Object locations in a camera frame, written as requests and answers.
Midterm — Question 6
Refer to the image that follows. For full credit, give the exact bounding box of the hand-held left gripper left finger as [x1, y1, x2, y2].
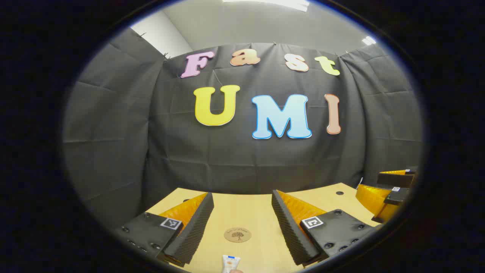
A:
[114, 191, 215, 268]

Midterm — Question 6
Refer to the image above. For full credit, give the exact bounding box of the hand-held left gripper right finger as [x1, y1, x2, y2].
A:
[271, 190, 381, 267]

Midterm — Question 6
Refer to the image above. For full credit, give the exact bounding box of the round wooden coaster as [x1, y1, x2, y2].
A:
[224, 227, 252, 243]

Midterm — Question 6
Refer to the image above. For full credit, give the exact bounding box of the white toothpaste tube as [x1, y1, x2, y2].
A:
[222, 255, 241, 273]

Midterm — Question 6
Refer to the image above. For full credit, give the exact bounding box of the light wooden desktop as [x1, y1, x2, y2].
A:
[146, 183, 383, 273]

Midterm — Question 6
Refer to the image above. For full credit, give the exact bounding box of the long ceiling light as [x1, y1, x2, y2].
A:
[222, 0, 310, 12]

